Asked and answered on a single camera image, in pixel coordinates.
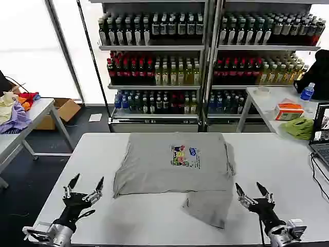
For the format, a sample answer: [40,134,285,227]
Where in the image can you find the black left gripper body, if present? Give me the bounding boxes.
[59,191,95,228]

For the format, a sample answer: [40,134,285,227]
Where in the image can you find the shelf rack with bottles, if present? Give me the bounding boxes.
[207,0,326,133]
[88,0,213,133]

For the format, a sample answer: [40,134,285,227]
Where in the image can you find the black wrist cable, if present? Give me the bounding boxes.
[74,209,96,222]
[259,220,266,245]

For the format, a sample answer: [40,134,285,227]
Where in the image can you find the cream cloth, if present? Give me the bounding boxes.
[0,92,20,126]

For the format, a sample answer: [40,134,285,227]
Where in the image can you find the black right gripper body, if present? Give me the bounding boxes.
[248,197,286,234]

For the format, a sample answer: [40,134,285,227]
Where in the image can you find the red cloth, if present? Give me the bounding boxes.
[17,91,39,109]

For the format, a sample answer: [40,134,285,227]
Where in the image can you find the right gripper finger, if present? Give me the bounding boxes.
[255,181,276,205]
[235,182,258,208]

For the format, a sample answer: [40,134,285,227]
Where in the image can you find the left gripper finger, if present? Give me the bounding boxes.
[62,173,81,199]
[82,176,105,203]

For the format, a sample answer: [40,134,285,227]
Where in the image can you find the black laptop cable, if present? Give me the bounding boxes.
[309,151,329,203]

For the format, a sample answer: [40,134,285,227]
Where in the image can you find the grey printed shirt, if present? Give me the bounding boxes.
[112,131,236,231]

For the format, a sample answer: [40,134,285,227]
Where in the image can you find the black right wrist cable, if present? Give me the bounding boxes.
[259,220,266,245]

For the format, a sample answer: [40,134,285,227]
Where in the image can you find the blue-labelled water bottle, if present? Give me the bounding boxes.
[300,82,316,102]

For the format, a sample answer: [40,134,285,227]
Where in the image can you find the white side table with laptop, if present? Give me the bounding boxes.
[235,86,329,141]

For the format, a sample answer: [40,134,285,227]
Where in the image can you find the white side table with clothes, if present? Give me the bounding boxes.
[0,97,75,188]

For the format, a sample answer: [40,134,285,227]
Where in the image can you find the green cloth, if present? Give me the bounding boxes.
[279,117,315,141]

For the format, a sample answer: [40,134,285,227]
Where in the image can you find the brown cardboard box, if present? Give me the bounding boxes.
[33,98,82,131]

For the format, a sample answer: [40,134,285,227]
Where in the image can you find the purple cloth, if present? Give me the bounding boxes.
[0,100,33,134]

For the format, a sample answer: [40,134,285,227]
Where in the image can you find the dark open laptop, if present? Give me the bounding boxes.
[308,102,329,167]

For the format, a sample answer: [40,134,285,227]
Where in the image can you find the white tape roll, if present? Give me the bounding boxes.
[253,86,270,96]

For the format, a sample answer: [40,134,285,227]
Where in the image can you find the black bag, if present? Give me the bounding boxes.
[0,70,16,91]

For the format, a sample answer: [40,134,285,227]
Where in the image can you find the orange tissue box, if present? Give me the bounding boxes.
[273,103,305,121]

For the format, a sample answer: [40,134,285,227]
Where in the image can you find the orange cloth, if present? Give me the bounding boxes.
[15,96,30,112]

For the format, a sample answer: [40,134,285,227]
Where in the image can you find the black backpack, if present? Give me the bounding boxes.
[293,49,329,100]

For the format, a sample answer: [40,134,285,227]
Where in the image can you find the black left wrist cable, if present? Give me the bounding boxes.
[74,209,96,222]

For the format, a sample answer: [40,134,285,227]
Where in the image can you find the black window post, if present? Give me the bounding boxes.
[45,0,85,103]

